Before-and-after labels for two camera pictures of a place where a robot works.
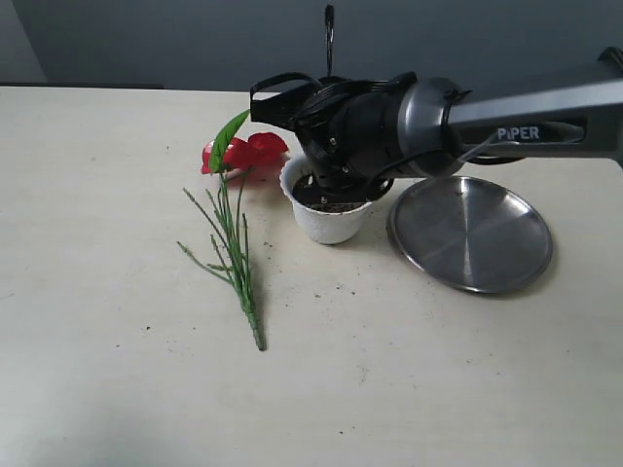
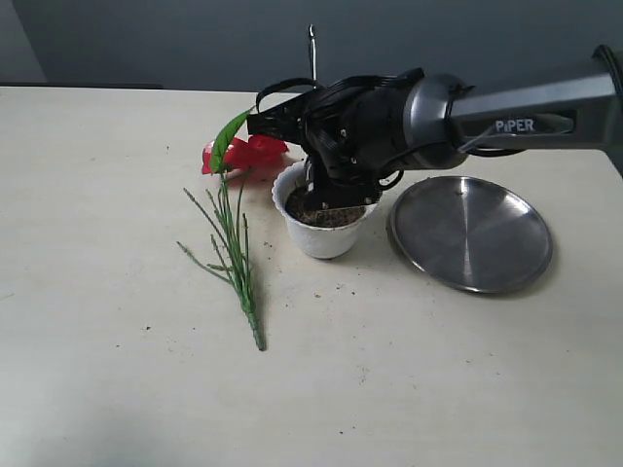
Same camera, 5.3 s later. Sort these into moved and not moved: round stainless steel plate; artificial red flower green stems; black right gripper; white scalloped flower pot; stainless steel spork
Moved: stainless steel spork; white scalloped flower pot
Not moved: artificial red flower green stems; black right gripper; round stainless steel plate
